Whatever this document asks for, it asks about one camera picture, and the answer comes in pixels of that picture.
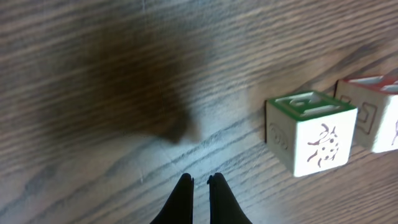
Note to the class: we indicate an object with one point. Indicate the white leaf block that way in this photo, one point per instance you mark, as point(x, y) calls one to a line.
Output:
point(376, 100)

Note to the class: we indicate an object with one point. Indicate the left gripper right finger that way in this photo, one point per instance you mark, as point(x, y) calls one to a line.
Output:
point(224, 208)

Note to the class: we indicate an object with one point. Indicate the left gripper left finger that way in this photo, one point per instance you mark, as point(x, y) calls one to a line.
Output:
point(178, 208)

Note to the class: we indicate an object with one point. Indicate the white ladybug block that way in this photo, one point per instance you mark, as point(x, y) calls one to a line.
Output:
point(310, 131)

